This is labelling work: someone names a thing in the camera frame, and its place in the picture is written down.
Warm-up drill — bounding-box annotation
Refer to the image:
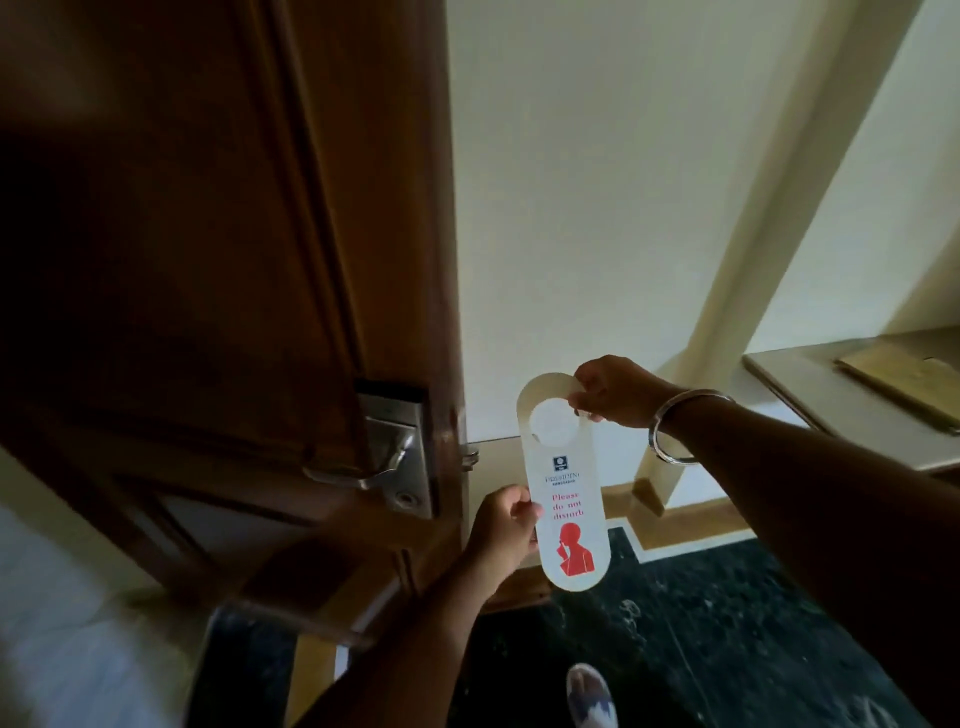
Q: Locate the person's left hand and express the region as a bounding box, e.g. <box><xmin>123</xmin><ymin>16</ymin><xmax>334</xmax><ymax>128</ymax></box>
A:
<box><xmin>465</xmin><ymin>484</ymin><xmax>544</xmax><ymax>594</ymax></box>

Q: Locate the person's right hand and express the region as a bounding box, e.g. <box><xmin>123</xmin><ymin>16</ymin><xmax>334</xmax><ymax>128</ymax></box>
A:
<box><xmin>567</xmin><ymin>355</ymin><xmax>682</xmax><ymax>430</ymax></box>

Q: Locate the white door hanger sign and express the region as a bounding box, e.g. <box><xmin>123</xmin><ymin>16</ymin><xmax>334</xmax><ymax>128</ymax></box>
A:
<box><xmin>516</xmin><ymin>372</ymin><xmax>612</xmax><ymax>594</ymax></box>

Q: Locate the person's left forearm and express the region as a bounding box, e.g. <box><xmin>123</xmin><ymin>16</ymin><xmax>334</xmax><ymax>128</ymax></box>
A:
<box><xmin>294</xmin><ymin>556</ymin><xmax>496</xmax><ymax>728</ymax></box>

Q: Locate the person's right forearm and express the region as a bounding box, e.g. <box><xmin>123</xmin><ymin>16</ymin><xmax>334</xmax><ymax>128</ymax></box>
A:
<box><xmin>660</xmin><ymin>390</ymin><xmax>960</xmax><ymax>728</ymax></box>

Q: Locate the silver door lock plate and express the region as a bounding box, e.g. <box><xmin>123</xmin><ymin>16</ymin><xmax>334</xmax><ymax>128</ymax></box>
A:
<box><xmin>355</xmin><ymin>393</ymin><xmax>436</xmax><ymax>520</ymax></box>

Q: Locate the person's white shoe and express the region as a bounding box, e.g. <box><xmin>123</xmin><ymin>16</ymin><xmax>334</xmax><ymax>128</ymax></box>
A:
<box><xmin>565</xmin><ymin>663</ymin><xmax>619</xmax><ymax>728</ymax></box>

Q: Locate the white shelf ledge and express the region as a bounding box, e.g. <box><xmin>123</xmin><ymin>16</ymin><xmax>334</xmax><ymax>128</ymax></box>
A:
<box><xmin>742</xmin><ymin>327</ymin><xmax>960</xmax><ymax>474</ymax></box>

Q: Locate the tan flat folder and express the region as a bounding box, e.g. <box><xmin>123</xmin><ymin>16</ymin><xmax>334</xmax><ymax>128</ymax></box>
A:
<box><xmin>834</xmin><ymin>342</ymin><xmax>960</xmax><ymax>435</ymax></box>

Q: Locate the brown wooden door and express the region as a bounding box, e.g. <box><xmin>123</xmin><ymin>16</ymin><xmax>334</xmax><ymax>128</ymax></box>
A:
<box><xmin>0</xmin><ymin>0</ymin><xmax>471</xmax><ymax>646</ymax></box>

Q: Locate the silver bangle bracelet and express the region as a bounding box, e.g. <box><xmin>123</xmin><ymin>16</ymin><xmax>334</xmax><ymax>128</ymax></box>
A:
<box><xmin>648</xmin><ymin>388</ymin><xmax>738</xmax><ymax>466</ymax></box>

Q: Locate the silver door lever handle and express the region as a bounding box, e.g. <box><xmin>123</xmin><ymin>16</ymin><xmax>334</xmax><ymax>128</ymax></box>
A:
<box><xmin>303</xmin><ymin>424</ymin><xmax>418</xmax><ymax>492</ymax></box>

